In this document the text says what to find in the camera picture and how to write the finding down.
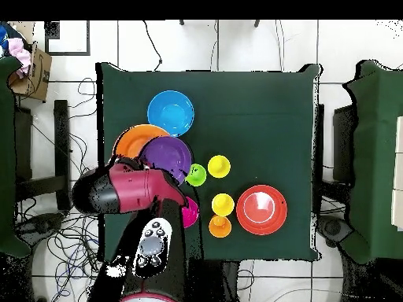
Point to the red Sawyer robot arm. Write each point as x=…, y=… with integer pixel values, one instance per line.
x=135, y=188

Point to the black bench frame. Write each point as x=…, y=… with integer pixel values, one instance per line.
x=61, y=141

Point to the large orange bowl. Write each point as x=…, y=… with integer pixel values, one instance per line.
x=132, y=141

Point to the white box stack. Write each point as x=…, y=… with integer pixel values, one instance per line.
x=398, y=188

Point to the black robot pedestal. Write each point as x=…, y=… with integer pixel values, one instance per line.
x=217, y=283

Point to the pink cloth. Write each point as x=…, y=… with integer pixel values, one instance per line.
x=19, y=53

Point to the blue bowl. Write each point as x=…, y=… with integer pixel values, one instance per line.
x=170, y=113

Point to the dark green tablecloth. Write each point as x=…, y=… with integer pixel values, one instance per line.
x=252, y=110

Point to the green cloth covered table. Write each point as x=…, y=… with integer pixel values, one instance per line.
x=6, y=157
x=374, y=157

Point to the red bowl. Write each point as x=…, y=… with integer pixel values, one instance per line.
x=261, y=209

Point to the yellow cup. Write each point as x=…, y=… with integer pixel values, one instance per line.
x=219, y=166
x=222, y=204

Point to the small pink bowl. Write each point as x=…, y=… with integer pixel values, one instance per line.
x=191, y=214

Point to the orange cup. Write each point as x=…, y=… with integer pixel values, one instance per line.
x=220, y=229

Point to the purple bowl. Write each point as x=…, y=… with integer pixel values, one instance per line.
x=168, y=154

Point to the green cup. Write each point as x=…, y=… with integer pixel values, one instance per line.
x=197, y=176

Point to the black framed white board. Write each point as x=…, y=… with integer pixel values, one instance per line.
x=88, y=37

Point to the cardboard box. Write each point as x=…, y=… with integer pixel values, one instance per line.
x=39, y=78

